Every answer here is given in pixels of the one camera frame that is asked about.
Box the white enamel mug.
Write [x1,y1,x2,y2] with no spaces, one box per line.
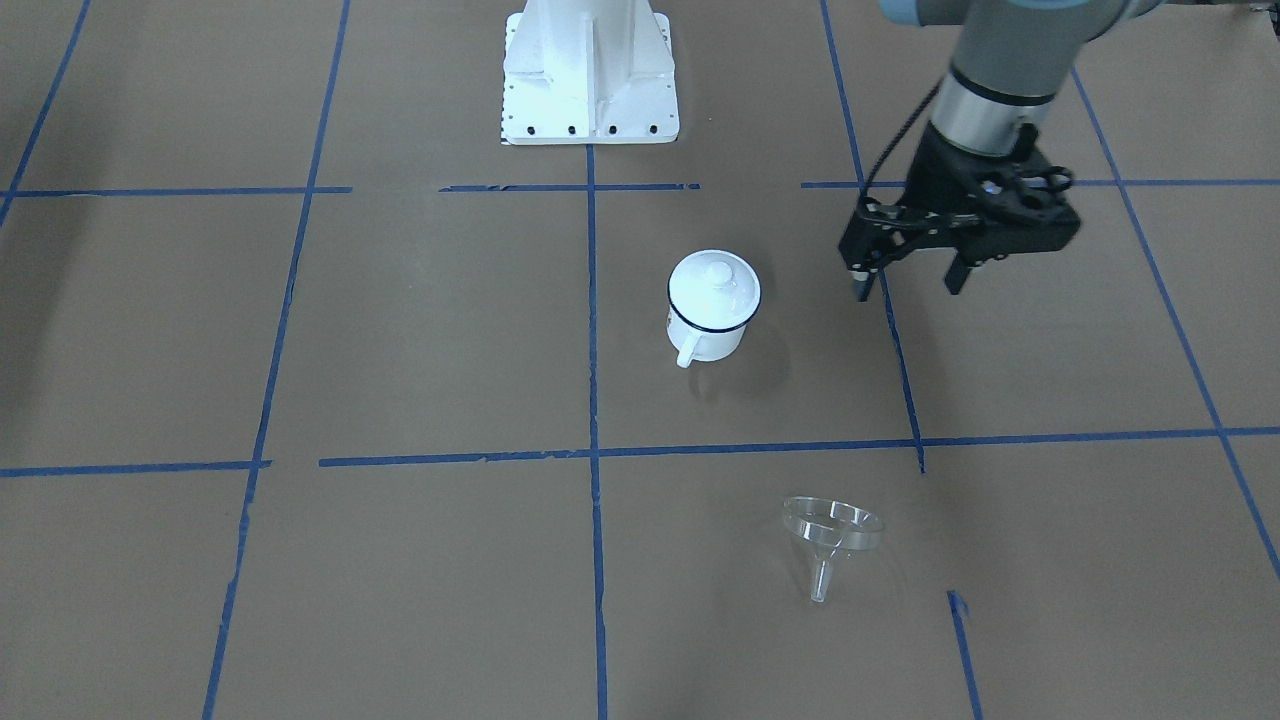
[666,304,751,369]

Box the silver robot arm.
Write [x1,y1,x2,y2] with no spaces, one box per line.
[879,1,1160,158]

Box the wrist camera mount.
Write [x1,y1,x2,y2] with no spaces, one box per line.
[838,124,1082,302]

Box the clear plastic funnel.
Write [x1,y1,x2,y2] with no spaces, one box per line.
[782,496,886,603]

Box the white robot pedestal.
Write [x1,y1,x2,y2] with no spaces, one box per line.
[500,1,681,146]

